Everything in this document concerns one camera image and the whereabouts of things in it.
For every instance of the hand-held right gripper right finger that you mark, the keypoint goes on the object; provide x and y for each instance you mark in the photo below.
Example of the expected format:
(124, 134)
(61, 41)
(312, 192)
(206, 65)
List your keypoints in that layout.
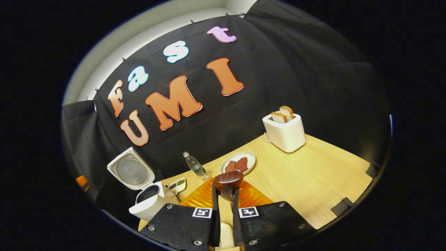
(237, 226)

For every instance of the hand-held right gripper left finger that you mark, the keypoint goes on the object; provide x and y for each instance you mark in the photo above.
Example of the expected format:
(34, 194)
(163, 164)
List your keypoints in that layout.
(215, 226)

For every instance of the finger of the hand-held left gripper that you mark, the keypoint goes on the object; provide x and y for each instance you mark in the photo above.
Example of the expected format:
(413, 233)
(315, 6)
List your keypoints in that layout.
(82, 182)

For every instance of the dark wooden spoon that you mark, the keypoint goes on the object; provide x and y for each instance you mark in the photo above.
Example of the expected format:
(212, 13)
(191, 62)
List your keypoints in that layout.
(228, 181)

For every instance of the white rice cooker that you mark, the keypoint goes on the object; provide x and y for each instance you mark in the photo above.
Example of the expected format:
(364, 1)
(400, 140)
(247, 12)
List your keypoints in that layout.
(132, 170)

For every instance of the cream rectangular container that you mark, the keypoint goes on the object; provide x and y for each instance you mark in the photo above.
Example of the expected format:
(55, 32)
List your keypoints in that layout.
(226, 237)

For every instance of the white divided bean tray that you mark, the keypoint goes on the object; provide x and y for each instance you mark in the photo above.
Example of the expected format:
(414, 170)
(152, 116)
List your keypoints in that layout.
(177, 186)

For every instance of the red meat slice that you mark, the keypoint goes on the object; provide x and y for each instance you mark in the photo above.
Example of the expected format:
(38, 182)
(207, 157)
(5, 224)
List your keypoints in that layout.
(231, 167)
(242, 164)

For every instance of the clear plastic water bottle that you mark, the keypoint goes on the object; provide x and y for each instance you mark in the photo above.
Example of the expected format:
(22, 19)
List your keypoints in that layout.
(195, 165)

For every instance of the white round plate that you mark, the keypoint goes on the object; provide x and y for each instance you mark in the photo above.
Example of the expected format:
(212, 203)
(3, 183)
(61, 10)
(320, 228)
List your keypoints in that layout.
(251, 158)

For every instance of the white toaster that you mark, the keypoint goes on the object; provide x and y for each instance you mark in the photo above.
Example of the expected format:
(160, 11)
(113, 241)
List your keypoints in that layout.
(285, 136)

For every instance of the black table clamp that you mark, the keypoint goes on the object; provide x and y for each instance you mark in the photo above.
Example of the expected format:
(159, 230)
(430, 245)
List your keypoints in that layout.
(372, 170)
(342, 206)

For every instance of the toast bread slice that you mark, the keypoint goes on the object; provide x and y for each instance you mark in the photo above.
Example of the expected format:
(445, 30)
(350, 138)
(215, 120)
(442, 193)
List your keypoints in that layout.
(288, 111)
(278, 118)

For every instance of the row of small cloth clips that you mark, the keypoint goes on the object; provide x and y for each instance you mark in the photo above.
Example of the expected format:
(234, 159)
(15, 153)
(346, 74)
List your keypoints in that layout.
(123, 60)

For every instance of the black backdrop cloth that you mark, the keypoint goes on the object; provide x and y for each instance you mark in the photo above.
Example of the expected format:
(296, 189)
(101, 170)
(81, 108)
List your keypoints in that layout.
(296, 69)

